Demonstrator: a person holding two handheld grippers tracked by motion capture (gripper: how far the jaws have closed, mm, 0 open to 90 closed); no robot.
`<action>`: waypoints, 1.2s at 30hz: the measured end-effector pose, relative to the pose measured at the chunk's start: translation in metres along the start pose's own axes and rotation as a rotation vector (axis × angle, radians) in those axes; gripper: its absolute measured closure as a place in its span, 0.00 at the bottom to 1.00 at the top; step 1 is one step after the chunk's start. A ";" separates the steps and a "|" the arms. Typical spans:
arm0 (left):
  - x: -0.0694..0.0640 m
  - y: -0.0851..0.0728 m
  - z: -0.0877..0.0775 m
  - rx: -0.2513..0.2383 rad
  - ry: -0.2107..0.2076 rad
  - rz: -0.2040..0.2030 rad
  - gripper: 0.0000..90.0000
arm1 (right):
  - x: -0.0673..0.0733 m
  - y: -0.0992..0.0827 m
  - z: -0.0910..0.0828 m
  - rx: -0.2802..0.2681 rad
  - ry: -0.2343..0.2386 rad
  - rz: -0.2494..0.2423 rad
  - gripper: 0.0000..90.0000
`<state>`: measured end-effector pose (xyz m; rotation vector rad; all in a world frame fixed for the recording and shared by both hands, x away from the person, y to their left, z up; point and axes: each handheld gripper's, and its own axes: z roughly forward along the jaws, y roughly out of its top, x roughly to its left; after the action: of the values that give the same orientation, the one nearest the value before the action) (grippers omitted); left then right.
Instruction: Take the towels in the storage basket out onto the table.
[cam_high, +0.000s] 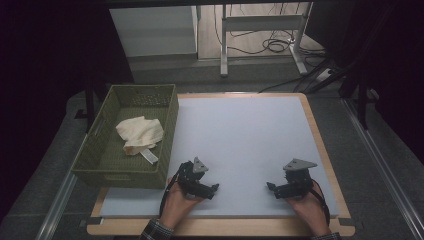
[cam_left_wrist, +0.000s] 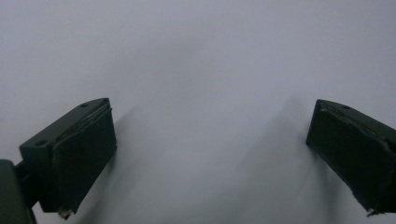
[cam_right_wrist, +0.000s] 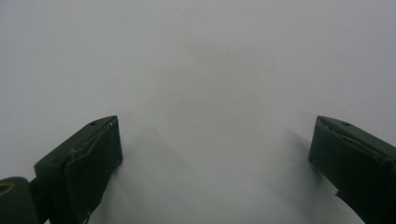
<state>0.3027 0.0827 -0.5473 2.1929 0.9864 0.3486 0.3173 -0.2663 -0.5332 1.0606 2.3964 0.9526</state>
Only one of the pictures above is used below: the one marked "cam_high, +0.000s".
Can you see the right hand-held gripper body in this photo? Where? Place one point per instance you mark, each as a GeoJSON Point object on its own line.
{"type": "Point", "coordinates": [298, 183]}

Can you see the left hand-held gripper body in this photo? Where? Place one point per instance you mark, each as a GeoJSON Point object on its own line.
{"type": "Point", "coordinates": [188, 176]}

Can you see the green woven basket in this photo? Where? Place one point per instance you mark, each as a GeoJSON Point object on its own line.
{"type": "Point", "coordinates": [133, 173]}

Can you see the cream cloth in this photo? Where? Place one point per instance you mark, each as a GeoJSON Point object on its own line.
{"type": "Point", "coordinates": [140, 133]}

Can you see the person's right hand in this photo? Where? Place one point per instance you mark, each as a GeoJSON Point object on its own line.
{"type": "Point", "coordinates": [308, 210]}

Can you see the person's left hand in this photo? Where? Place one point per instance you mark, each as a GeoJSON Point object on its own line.
{"type": "Point", "coordinates": [178, 208]}

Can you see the wooden table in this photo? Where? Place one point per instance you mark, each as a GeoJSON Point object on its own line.
{"type": "Point", "coordinates": [213, 226]}

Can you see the pale blue table mat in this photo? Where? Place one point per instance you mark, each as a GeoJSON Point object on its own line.
{"type": "Point", "coordinates": [246, 133]}

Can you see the black tape piece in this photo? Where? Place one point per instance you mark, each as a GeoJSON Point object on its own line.
{"type": "Point", "coordinates": [346, 222]}
{"type": "Point", "coordinates": [94, 220]}

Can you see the black stand leg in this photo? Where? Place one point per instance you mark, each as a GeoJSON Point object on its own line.
{"type": "Point", "coordinates": [362, 100]}
{"type": "Point", "coordinates": [89, 106]}

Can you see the white power strip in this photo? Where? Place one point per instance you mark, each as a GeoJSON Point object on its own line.
{"type": "Point", "coordinates": [324, 75]}

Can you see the white cabinet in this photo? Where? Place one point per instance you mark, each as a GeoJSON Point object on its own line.
{"type": "Point", "coordinates": [153, 30]}

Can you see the metal floor rail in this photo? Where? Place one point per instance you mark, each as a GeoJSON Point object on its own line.
{"type": "Point", "coordinates": [56, 203]}
{"type": "Point", "coordinates": [383, 166]}

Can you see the white desk frame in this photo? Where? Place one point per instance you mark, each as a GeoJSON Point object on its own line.
{"type": "Point", "coordinates": [263, 22]}

